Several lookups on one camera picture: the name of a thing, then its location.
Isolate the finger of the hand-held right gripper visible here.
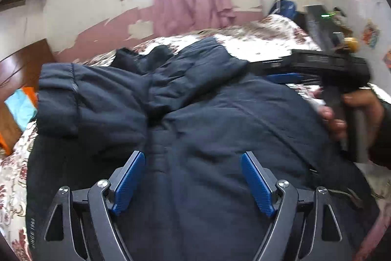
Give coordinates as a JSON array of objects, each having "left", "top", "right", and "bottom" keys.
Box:
[
  {"left": 264, "top": 72, "right": 322, "bottom": 87},
  {"left": 247, "top": 57, "right": 294, "bottom": 76}
]

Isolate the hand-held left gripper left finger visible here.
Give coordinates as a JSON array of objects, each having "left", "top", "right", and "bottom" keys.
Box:
[{"left": 43, "top": 150, "right": 146, "bottom": 261}]

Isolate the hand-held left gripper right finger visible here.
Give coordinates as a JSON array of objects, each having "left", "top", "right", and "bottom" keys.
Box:
[{"left": 241, "top": 151, "right": 344, "bottom": 261}]

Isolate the dark navy jacket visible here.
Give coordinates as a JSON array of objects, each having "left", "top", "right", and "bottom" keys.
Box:
[{"left": 26, "top": 36, "right": 381, "bottom": 261}]

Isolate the person's right forearm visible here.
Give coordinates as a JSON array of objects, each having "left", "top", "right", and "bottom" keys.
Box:
[{"left": 365, "top": 102, "right": 391, "bottom": 165}]

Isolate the person's right hand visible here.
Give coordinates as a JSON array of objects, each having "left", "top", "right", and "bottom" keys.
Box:
[{"left": 317, "top": 89, "right": 385, "bottom": 143}]

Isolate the floral bed sheet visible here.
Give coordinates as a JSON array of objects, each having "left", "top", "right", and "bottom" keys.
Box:
[{"left": 0, "top": 15, "right": 391, "bottom": 261}]

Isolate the black electronic device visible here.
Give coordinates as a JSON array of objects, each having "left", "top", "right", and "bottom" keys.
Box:
[{"left": 305, "top": 4, "right": 352, "bottom": 50}]

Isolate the blue backpack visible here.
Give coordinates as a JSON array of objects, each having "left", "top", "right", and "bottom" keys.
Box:
[{"left": 269, "top": 0, "right": 298, "bottom": 20}]

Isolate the orange blue brown striped pillow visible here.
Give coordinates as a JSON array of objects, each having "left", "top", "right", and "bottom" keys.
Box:
[{"left": 0, "top": 87, "right": 39, "bottom": 156}]

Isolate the wooden headboard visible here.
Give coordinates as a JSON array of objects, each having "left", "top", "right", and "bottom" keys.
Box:
[{"left": 0, "top": 38, "right": 57, "bottom": 158}]

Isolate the colourful wall sticker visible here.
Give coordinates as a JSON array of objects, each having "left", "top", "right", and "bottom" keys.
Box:
[{"left": 362, "top": 21, "right": 381, "bottom": 49}]

